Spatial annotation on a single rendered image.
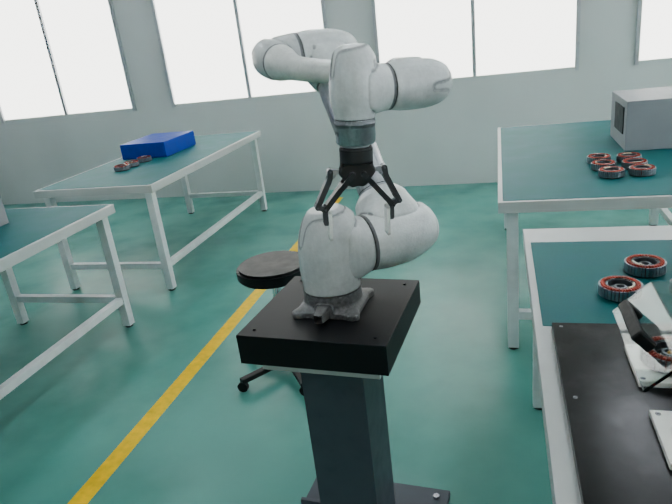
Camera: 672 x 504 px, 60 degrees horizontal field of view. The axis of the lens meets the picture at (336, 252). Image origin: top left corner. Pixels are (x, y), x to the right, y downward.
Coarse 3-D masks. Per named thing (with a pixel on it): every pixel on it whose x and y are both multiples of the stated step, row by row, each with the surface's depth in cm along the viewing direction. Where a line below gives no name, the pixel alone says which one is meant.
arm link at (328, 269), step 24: (312, 216) 147; (336, 216) 146; (360, 216) 155; (312, 240) 146; (336, 240) 145; (360, 240) 148; (312, 264) 148; (336, 264) 147; (360, 264) 150; (312, 288) 151; (336, 288) 149
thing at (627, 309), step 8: (624, 304) 93; (632, 304) 94; (624, 312) 91; (632, 312) 90; (640, 312) 93; (624, 320) 90; (632, 320) 88; (632, 328) 86; (640, 328) 85; (632, 336) 85; (640, 336) 84; (648, 336) 85; (640, 344) 85; (648, 344) 85; (656, 344) 85
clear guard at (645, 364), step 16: (656, 288) 96; (640, 304) 96; (656, 304) 92; (640, 320) 93; (656, 320) 89; (624, 336) 93; (656, 336) 86; (640, 352) 87; (656, 352) 84; (640, 368) 84; (656, 368) 81; (656, 384) 80
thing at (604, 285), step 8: (600, 280) 164; (608, 280) 163; (616, 280) 164; (624, 280) 163; (632, 280) 162; (600, 288) 161; (608, 288) 159; (616, 288) 158; (624, 288) 160; (632, 288) 157; (640, 288) 157; (608, 296) 159; (616, 296) 157; (624, 296) 156
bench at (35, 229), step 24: (24, 216) 328; (48, 216) 322; (72, 216) 316; (96, 216) 319; (0, 240) 287; (24, 240) 282; (48, 240) 285; (0, 264) 257; (120, 288) 344; (24, 312) 374; (120, 312) 350; (72, 336) 305; (48, 360) 289
